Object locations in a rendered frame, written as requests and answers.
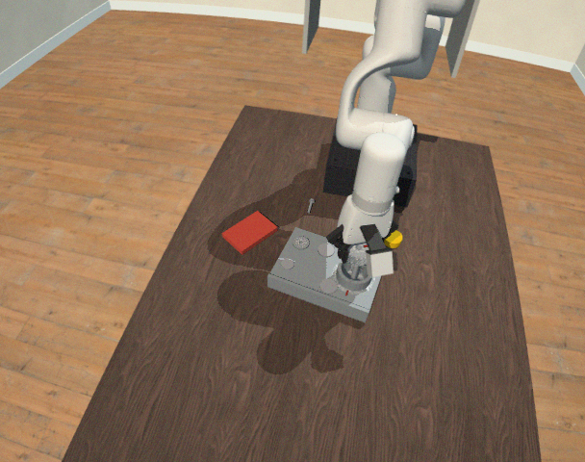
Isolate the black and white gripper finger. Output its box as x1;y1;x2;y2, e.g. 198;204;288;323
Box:
382;221;398;242
326;225;351;264

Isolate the white gear with red arrow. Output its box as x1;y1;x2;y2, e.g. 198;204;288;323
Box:
347;242;369;267

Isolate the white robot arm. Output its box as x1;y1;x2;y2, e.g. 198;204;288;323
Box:
336;0;466;277

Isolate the yellow short cylinder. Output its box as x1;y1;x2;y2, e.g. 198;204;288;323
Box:
384;230;402;248

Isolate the red flat rectangular block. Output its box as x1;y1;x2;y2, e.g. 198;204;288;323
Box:
222;211;278;255

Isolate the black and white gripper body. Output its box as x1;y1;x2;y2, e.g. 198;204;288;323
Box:
337;195;394;244

